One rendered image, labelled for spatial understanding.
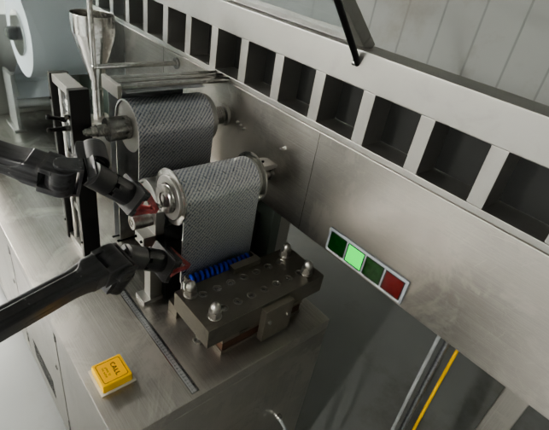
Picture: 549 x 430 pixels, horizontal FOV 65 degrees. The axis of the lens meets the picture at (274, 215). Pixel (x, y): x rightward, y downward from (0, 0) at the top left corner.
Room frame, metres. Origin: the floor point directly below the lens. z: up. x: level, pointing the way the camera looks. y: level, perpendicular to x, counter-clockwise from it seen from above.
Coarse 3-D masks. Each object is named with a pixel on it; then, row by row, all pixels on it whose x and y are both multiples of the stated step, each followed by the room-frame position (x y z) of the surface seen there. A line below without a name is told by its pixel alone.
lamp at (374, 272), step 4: (368, 260) 0.86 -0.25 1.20; (368, 264) 0.86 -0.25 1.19; (372, 264) 0.85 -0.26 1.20; (376, 264) 0.85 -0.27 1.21; (364, 268) 0.87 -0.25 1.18; (368, 268) 0.86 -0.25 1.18; (372, 268) 0.85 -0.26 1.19; (376, 268) 0.84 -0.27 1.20; (380, 268) 0.84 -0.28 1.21; (364, 272) 0.86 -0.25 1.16; (368, 272) 0.85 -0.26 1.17; (372, 272) 0.85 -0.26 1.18; (376, 272) 0.84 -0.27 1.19; (380, 272) 0.83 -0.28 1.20; (368, 276) 0.85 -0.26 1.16; (372, 276) 0.84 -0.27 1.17; (376, 276) 0.84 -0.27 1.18; (380, 276) 0.83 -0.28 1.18; (372, 280) 0.84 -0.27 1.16; (376, 280) 0.84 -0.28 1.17
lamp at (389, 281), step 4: (388, 272) 0.82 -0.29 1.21; (388, 276) 0.82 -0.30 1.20; (392, 276) 0.81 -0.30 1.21; (384, 280) 0.82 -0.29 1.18; (388, 280) 0.82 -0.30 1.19; (392, 280) 0.81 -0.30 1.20; (396, 280) 0.80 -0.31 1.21; (384, 284) 0.82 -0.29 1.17; (388, 284) 0.81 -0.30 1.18; (392, 284) 0.81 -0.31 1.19; (396, 284) 0.80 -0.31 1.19; (400, 284) 0.79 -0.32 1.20; (384, 288) 0.82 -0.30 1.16; (388, 288) 0.81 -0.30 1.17; (392, 288) 0.80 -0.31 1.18; (396, 288) 0.80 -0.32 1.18; (400, 288) 0.79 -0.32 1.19; (388, 292) 0.81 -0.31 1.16; (392, 292) 0.80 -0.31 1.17; (396, 292) 0.80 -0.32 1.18; (396, 296) 0.79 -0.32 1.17
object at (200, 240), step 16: (256, 208) 1.04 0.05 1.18; (192, 224) 0.89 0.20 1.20; (208, 224) 0.92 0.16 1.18; (224, 224) 0.96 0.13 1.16; (240, 224) 1.00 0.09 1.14; (192, 240) 0.89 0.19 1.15; (208, 240) 0.92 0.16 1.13; (224, 240) 0.96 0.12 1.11; (240, 240) 1.01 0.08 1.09; (192, 256) 0.89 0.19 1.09; (208, 256) 0.93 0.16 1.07; (224, 256) 0.97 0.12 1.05; (192, 272) 0.89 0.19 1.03
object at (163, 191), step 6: (162, 186) 0.89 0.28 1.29; (168, 186) 0.90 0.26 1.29; (156, 192) 0.91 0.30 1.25; (162, 192) 0.89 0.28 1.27; (168, 192) 0.88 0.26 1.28; (156, 198) 0.91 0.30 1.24; (162, 198) 0.89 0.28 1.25; (168, 198) 0.87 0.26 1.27; (174, 198) 0.88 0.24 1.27; (162, 204) 0.89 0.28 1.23; (168, 204) 0.87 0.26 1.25; (174, 204) 0.88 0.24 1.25; (162, 210) 0.89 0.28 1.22; (168, 210) 0.87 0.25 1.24; (174, 210) 0.88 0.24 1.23
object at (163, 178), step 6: (258, 168) 1.06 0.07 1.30; (162, 180) 0.92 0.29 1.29; (168, 180) 0.90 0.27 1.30; (174, 186) 0.88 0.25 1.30; (174, 192) 0.88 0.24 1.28; (180, 198) 0.87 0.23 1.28; (180, 204) 0.87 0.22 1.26; (180, 210) 0.87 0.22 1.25; (168, 216) 0.90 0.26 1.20; (174, 216) 0.88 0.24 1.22
